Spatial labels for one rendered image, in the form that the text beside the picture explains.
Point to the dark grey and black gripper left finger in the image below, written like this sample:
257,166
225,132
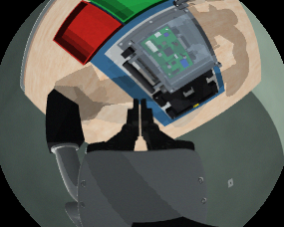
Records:
124,140

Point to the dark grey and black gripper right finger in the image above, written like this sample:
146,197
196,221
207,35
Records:
155,139

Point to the red open-top bin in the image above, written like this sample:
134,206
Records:
85,31

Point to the green bin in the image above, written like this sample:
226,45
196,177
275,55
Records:
127,9

